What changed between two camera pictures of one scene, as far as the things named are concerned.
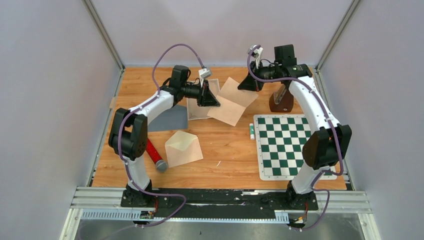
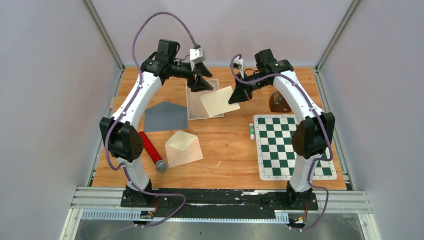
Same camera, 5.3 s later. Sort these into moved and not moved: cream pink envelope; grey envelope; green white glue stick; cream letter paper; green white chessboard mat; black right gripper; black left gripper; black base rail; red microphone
Moved: cream letter paper; black left gripper; black right gripper
Not moved: green white chessboard mat; green white glue stick; black base rail; grey envelope; red microphone; cream pink envelope
